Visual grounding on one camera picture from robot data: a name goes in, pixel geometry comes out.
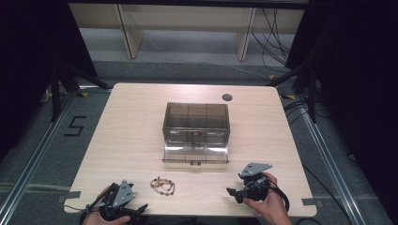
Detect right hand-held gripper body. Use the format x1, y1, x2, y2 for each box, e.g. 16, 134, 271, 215
237, 162, 272, 203

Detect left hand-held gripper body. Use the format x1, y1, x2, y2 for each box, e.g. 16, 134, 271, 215
99, 179, 137, 221

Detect beaded bracelet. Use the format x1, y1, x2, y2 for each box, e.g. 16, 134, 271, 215
149, 175, 176, 197

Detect clear plastic drawer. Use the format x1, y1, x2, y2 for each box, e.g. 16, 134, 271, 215
161, 141, 230, 166

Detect smoky transparent jewellery box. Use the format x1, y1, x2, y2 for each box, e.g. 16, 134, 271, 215
161, 101, 231, 148

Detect person's right hand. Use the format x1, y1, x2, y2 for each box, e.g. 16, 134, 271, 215
242, 172, 293, 225

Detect person's left hand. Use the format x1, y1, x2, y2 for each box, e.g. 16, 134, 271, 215
82, 185, 131, 225

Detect grey tape strip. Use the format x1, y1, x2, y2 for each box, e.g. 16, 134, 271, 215
301, 197, 324, 207

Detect black metal stand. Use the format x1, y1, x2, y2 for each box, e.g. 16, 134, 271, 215
49, 60, 113, 124
265, 62, 319, 124

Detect black curtain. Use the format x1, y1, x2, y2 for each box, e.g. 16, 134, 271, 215
0, 0, 99, 163
284, 0, 398, 219

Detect beige wooden shelf unit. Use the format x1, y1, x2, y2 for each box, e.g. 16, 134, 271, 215
69, 3, 306, 63

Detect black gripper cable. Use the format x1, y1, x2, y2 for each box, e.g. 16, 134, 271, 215
268, 178, 291, 213
63, 202, 106, 218

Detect black floor cable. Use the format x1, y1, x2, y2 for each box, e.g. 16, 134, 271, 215
300, 152, 360, 225

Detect aluminium floor rail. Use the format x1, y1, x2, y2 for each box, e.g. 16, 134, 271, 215
295, 93, 368, 225
0, 89, 78, 221

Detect black floor cables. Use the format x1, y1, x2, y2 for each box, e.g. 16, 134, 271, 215
282, 98, 329, 127

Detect white floor cable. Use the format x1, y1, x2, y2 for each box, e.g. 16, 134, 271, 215
145, 37, 274, 81

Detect bundle of black hanging cables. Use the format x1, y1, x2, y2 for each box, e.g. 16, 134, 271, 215
251, 7, 293, 74

